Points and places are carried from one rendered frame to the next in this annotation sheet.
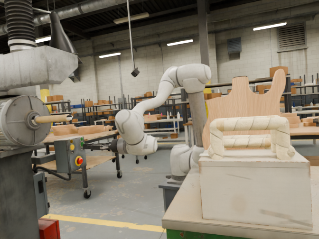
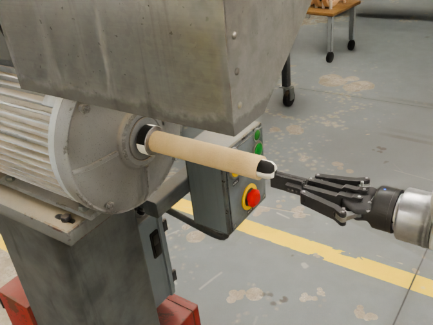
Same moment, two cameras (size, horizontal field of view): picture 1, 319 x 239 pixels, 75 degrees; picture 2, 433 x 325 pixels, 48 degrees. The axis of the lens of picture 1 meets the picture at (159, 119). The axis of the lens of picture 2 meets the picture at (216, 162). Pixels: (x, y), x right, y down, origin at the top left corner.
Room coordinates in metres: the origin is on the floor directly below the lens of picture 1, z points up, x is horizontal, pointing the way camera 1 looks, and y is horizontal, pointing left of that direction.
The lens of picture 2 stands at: (0.44, 0.30, 1.58)
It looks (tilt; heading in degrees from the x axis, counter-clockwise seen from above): 30 degrees down; 19
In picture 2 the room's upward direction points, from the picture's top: 6 degrees counter-clockwise
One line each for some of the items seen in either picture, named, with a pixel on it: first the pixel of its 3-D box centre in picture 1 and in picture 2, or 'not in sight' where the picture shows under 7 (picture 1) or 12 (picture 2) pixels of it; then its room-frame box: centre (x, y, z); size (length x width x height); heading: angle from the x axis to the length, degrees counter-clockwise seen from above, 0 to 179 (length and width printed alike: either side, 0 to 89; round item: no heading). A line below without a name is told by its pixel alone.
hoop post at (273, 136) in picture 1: (276, 136); not in sight; (0.62, -0.34, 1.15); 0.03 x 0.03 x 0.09
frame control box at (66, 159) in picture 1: (60, 159); (197, 183); (1.29, 0.64, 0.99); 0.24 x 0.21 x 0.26; 71
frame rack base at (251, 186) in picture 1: (249, 183); not in sight; (0.61, -0.25, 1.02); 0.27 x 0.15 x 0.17; 71
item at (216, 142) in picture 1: (216, 142); not in sight; (0.60, -0.16, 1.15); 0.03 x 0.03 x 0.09
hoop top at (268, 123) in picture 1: (247, 124); not in sight; (0.57, -0.24, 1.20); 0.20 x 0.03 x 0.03; 70
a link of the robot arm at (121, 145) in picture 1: (124, 145); (415, 216); (1.13, 0.20, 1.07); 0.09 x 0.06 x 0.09; 162
